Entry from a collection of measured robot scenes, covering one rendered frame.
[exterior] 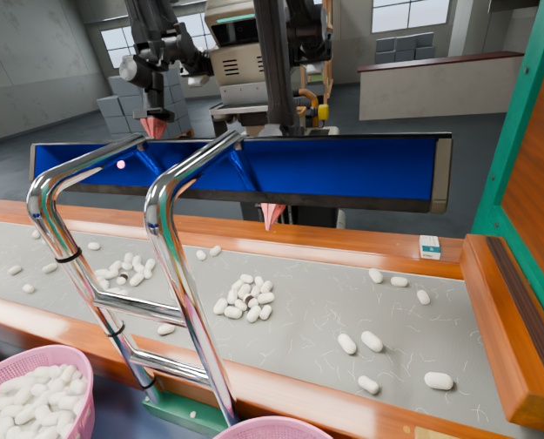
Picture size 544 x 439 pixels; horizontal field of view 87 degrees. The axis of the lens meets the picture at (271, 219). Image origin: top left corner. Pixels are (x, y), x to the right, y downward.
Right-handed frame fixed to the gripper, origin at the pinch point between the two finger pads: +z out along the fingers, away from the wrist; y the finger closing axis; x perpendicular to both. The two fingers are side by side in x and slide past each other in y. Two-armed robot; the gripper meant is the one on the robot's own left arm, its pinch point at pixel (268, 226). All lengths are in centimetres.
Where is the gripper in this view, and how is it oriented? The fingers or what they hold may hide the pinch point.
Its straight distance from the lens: 65.8
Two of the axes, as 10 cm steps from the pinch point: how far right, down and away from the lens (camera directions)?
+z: -1.6, 9.6, -2.4
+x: 2.9, 2.8, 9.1
